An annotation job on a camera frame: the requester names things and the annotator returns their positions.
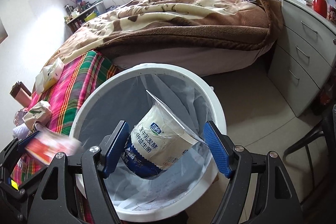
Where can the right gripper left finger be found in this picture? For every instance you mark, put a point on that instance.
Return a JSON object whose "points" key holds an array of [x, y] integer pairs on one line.
{"points": [[55, 199]]}

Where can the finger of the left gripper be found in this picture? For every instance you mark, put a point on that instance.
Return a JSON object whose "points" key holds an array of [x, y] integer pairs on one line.
{"points": [[11, 154], [24, 142]]}

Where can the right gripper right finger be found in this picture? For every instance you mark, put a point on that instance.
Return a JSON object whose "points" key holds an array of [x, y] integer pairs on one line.
{"points": [[275, 199]]}

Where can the white foam fruit net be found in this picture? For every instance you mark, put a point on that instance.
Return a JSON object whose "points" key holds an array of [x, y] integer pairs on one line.
{"points": [[21, 131]]}

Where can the red white milk carton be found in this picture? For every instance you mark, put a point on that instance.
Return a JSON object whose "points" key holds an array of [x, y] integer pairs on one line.
{"points": [[45, 145]]}

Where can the cream leaf-print paper bag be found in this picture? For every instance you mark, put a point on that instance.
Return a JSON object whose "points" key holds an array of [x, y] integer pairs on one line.
{"points": [[41, 112]]}

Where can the blue white yogurt cup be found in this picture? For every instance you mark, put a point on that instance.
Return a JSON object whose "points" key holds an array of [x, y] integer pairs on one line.
{"points": [[157, 141]]}

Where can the crushed clear plastic bottle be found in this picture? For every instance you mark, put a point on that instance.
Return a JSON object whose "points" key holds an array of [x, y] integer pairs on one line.
{"points": [[18, 117]]}

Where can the white round trash bin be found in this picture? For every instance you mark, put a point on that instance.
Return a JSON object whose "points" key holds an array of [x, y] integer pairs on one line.
{"points": [[124, 98]]}

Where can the pink brown thermos mug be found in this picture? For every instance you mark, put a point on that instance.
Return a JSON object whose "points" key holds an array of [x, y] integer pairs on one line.
{"points": [[21, 94]]}

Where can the black chair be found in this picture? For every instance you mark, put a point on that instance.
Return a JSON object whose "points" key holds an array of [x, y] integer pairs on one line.
{"points": [[325, 129]]}

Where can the tissue pack yellow white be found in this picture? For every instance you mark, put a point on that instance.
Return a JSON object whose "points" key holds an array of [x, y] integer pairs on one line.
{"points": [[49, 76]]}

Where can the pink plaid bed cloth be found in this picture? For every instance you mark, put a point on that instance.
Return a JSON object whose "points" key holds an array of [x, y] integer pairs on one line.
{"points": [[79, 79]]}

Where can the grey drawer nightstand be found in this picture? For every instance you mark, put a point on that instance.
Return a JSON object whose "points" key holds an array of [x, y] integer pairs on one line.
{"points": [[303, 65]]}

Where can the cluttered side shelf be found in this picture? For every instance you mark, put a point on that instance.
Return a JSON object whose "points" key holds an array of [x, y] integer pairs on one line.
{"points": [[76, 19]]}

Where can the brown beige blanket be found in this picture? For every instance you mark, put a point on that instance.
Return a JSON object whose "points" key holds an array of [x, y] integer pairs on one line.
{"points": [[150, 25]]}

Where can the red jar on nightstand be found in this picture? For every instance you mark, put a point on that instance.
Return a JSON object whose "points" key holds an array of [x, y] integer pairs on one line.
{"points": [[320, 6]]}

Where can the wall mirror panel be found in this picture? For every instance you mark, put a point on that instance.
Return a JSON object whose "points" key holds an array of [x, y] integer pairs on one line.
{"points": [[3, 33]]}

